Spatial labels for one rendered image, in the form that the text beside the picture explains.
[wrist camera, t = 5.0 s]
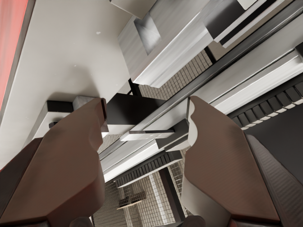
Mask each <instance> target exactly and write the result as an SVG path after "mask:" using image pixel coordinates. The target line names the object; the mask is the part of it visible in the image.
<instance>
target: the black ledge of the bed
mask: <svg viewBox="0 0 303 227"><path fill-rule="evenodd" d="M131 17H132V15H131V14H130V13H128V12H126V11H124V10H122V9H121V8H119V7H117V6H115V5H113V4H111V3H110V1H109V0H28V3H27V6H26V10H25V14H24V18H23V23H22V26H21V30H20V34H19V38H18V42H17V46H16V50H15V53H14V58H13V62H12V66H11V70H10V73H9V78H8V82H7V86H6V89H5V94H4V98H3V102H2V106H1V109H0V170H1V169H2V168H3V167H4V166H5V165H6V164H7V163H8V162H9V161H10V160H12V159H13V158H14V157H15V156H16V155H17V154H18V153H19V152H20V151H21V149H22V147H23V145H24V143H25V141H26V139H27V137H28V135H29V134H30V132H31V130H32V128H33V126H34V124H35V122H36V120H37V118H38V116H39V114H40V113H41V111H42V109H43V107H44V105H45V103H46V101H48V100H49V101H59V102H70V103H73V101H74V100H75V98H76V97H77V96H86V97H94V98H97V97H99V98H105V99H106V103H108V102H109V101H110V100H111V98H112V97H113V96H114V95H115V94H116V93H117V92H118V91H119V90H120V89H121V87H122V86H123V85H124V84H125V83H126V82H127V81H128V80H129V79H130V74H129V71H128V68H127V66H126V63H125V60H124V57H123V54H122V51H121V48H120V45H119V42H118V39H117V37H118V36H119V34H120V33H121V32H122V30H123V29H124V27H125V26H126V24H127V23H128V21H129V20H130V19H131Z"/></svg>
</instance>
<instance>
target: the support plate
mask: <svg viewBox="0 0 303 227"><path fill-rule="evenodd" d="M237 1H238V2H239V3H240V4H241V6H242V7H243V8H244V9H245V10H246V9H248V8H249V7H250V6H251V5H252V4H253V3H254V2H255V1H257V0H237Z"/></svg>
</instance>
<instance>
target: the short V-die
mask: <svg viewBox="0 0 303 227"><path fill-rule="evenodd" d="M283 1H284V0H257V1H255V2H254V3H253V4H252V5H251V6H250V7H249V8H248V9H246V10H245V9H244V8H243V7H242V6H241V4H240V3H239V2H238V1H237V0H223V1H222V2H221V3H220V4H219V5H218V6H217V7H216V8H215V9H214V10H213V11H212V12H211V13H210V14H209V15H208V16H207V17H206V18H205V19H204V20H203V24H204V25H205V27H206V29H207V30H208V32H209V33H210V35H211V37H212V38H213V40H214V41H215V42H217V43H218V42H220V43H221V45H222V46H223V47H224V48H227V47H228V46H229V45H230V44H232V43H233V42H234V41H235V40H237V39H238V38H239V37H240V36H241V35H243V34H244V33H245V32H246V31H247V30H249V29H250V28H251V27H252V26H254V25H255V24H256V23H257V22H259V21H260V20H261V19H262V18H264V17H265V16H266V15H267V14H269V13H270V12H271V11H272V10H273V9H274V8H276V7H277V6H278V5H279V4H281V3H282V2H283Z"/></svg>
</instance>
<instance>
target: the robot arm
mask: <svg viewBox="0 0 303 227"><path fill-rule="evenodd" d="M186 119H188V121H189V122H190V124H189V132H188V142H189V144H190V145H191V148H189V149H188V150H187V151H186V153H185V161H184V173H183V182H182V192H181V201H182V204H183V205H184V207H185V208H186V209H187V210H189V211H190V212H191V213H192V214H193V215H190V216H187V217H186V218H185V220H184V222H183V224H182V226H181V227H303V184H302V183H301V182H300V181H299V180H298V179H297V178H296V177H295V176H294V175H293V174H292V173H291V172H290V171H289V170H288V169H287V168H286V167H285V166H284V165H283V164H282V163H281V162H280V161H279V160H278V159H277V158H276V157H275V156H274V155H273V154H272V153H271V152H270V151H269V150H268V149H267V148H266V147H265V146H264V145H263V144H262V143H261V142H260V141H259V140H258V139H257V138H256V137H255V136H254V135H253V134H246V133H245V132H244V131H243V130H242V129H241V128H240V127H239V126H238V125H237V124H236V123H235V122H234V121H233V120H232V119H230V118H229V117H228V116H227V115H225V114H224V113H222V112H221V111H219V110H218V109H216V108H215V107H213V106H212V105H210V104H208V103H207V102H205V101H204V100H202V99H201V98H199V97H198V96H195V95H193V96H188V102H187V112H186ZM105 121H107V104H106V99H105V98H99V97H97V98H94V99H92V100H91V101H89V102H87V103H86V104H84V105H83V106H81V107H80V108H78V109H77V110H75V111H73V112H72V113H70V114H69V115H67V116H66V117H64V118H63V119H61V120H60V121H59V122H58V123H56V124H55V125H54V126H53V127H52V128H51V129H50V130H49V131H48V132H47V133H46V134H45V135H44V136H43V137H39V138H34V139H33V140H32V141H31V142H30V143H29V144H28V145H26V146H25V147H24V148H23V149H22V150H21V151H20V152H19V153H18V154H17V155H16V156H15V157H14V158H13V159H12V160H10V161H9V162H8V163H7V164H6V165H5V166H4V167H3V168H2V169H1V170H0V227H93V225H92V222H91V220H90V218H89V217H91V216H92V215H93V214H94V213H95V212H96V211H97V210H99V209H100V208H101V207H102V205H103V204H104V202H105V178H104V174H103V171H102V167H101V162H100V158H99V154H98V152H97V151H98V149H99V148H100V146H101V145H102V143H103V137H102V133H101V127H102V125H103V124H104V122H105Z"/></svg>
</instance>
